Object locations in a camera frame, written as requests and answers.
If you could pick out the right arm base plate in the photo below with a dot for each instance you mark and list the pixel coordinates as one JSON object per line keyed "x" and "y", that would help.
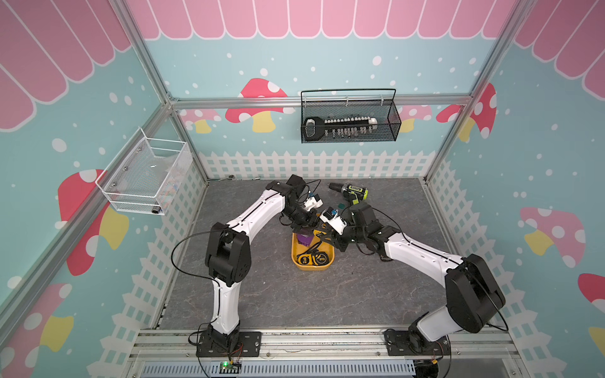
{"x": 399, "y": 342}

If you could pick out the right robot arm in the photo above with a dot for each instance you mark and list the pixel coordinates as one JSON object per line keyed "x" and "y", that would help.
{"x": 473, "y": 297}

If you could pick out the black wire wall basket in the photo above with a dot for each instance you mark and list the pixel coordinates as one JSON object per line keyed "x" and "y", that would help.
{"x": 349, "y": 116}

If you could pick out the yellow storage tray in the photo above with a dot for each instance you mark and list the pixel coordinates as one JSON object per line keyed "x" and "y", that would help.
{"x": 298, "y": 249}

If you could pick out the black green cordless drill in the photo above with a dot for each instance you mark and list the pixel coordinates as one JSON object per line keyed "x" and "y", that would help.
{"x": 352, "y": 194}

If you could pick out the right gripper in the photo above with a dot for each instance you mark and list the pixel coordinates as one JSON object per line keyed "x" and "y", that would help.
{"x": 336, "y": 239}

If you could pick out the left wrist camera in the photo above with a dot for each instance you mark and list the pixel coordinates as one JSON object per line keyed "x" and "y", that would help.
{"x": 313, "y": 202}

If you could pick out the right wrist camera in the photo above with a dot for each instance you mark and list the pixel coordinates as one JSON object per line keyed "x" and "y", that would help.
{"x": 332, "y": 218}

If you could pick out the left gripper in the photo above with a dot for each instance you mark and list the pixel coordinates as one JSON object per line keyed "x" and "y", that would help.
{"x": 307, "y": 224}

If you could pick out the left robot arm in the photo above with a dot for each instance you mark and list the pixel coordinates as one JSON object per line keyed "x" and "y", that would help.
{"x": 228, "y": 257}

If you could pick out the socket bit holder set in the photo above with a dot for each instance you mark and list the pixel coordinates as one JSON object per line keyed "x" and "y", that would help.
{"x": 315, "y": 129}

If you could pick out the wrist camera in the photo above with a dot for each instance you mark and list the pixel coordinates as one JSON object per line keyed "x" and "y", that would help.
{"x": 332, "y": 218}
{"x": 313, "y": 202}

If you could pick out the small circuit board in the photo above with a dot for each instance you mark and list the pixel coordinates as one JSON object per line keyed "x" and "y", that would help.
{"x": 230, "y": 368}

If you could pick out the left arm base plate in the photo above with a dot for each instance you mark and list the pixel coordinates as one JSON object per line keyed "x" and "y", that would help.
{"x": 210, "y": 344}

